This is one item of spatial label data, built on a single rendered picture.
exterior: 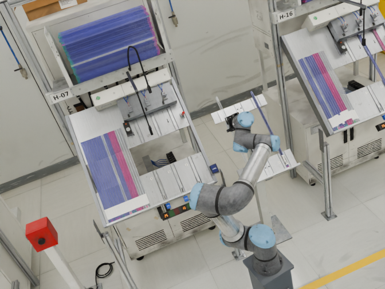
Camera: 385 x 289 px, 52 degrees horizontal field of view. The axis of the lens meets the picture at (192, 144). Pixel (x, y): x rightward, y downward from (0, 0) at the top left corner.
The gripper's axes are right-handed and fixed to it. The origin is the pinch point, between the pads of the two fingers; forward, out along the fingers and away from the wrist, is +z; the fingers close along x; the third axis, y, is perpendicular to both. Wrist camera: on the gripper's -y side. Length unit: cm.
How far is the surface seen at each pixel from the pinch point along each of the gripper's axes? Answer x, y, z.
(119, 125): 57, 28, 28
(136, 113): 45, 30, 22
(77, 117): 78, 41, 31
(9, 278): 160, -37, 64
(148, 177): 52, -8, 20
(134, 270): 85, -68, 79
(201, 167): 21.1, -14.1, 17.9
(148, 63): 27, 55, 19
